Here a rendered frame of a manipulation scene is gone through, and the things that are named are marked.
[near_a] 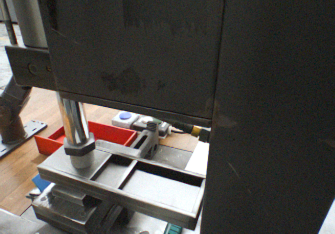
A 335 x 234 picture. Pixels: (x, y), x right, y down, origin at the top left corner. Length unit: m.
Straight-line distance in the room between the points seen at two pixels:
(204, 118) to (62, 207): 0.29
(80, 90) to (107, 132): 0.50
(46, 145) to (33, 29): 0.48
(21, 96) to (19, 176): 0.20
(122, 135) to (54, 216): 0.35
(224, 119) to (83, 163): 0.27
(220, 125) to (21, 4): 0.24
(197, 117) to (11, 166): 0.63
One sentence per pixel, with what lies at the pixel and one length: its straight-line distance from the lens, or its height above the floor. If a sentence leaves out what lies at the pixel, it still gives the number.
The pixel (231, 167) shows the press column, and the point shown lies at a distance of 0.24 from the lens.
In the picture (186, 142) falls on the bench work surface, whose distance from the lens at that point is 0.76.
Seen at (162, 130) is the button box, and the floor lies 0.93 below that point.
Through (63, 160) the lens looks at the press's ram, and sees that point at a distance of 0.45.
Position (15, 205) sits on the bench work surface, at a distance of 0.67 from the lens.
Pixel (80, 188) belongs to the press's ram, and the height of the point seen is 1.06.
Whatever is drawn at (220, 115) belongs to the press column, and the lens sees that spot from 0.21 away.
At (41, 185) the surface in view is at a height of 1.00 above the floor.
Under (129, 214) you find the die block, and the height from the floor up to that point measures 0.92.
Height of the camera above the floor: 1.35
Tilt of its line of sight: 29 degrees down
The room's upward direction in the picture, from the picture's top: straight up
